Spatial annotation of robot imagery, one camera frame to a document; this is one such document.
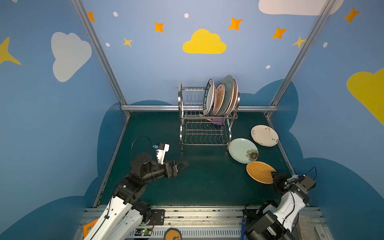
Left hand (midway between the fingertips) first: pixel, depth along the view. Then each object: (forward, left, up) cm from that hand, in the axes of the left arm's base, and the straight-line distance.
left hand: (184, 165), depth 66 cm
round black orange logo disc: (-24, +5, -25) cm, 35 cm away
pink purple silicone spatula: (+46, -25, -20) cm, 56 cm away
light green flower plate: (+22, -38, -23) cm, 50 cm away
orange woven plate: (+7, -45, -23) cm, 51 cm away
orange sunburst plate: (+34, -18, +10) cm, 40 cm away
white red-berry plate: (+36, -57, -25) cm, 72 cm away
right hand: (+4, -50, -18) cm, 54 cm away
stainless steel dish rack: (+39, -7, -21) cm, 44 cm away
